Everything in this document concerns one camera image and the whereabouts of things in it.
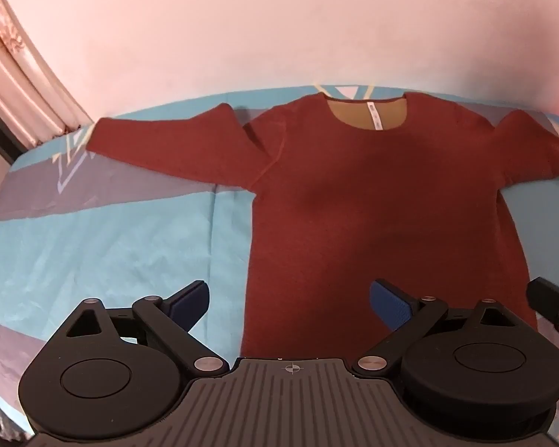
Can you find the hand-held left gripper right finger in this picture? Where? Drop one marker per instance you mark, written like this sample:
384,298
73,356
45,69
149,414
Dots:
391,308

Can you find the dark red sweater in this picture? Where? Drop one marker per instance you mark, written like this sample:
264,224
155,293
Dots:
354,205

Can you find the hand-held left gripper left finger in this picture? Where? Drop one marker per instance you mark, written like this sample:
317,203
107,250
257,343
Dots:
192,302

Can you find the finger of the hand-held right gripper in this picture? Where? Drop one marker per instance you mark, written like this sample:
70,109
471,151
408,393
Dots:
552,301

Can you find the pink patterned curtain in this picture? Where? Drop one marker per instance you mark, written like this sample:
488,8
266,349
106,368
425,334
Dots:
23,79

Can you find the blue grey patterned bed sheet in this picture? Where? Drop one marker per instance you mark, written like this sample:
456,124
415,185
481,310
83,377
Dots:
98,242

